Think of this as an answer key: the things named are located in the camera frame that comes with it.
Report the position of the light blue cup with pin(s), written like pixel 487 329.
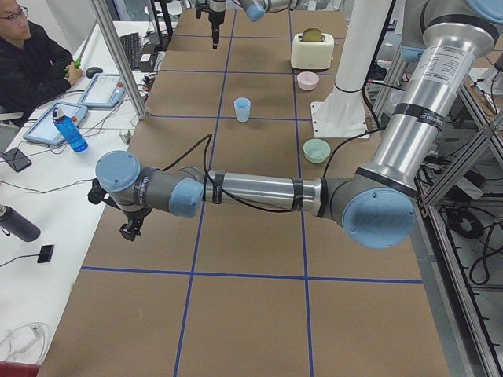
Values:
pixel 242 114
pixel 242 102

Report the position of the small black square puck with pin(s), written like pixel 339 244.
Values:
pixel 45 254

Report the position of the black computer mouse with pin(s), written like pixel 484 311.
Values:
pixel 92 71

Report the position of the aluminium frame post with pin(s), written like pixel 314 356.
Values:
pixel 111 39

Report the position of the pink bowl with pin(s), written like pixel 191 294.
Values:
pixel 307 80

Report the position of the black keyboard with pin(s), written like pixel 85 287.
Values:
pixel 131 47

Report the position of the seated person in black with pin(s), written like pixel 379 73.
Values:
pixel 34 68

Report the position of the toast bread slice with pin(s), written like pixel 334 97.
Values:
pixel 312 35

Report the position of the black smartphone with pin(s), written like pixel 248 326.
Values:
pixel 16 159

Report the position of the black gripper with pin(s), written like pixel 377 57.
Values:
pixel 134 215
pixel 214 16

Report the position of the blue water bottle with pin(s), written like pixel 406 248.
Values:
pixel 69 131

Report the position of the teach pendant far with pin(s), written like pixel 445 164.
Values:
pixel 103 91

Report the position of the black thermos bottle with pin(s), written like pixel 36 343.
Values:
pixel 17 225

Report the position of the green bowl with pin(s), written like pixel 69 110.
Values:
pixel 316 150

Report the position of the cream toaster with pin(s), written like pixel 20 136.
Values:
pixel 312 55

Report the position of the white camera pillar base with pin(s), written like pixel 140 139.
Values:
pixel 342 113

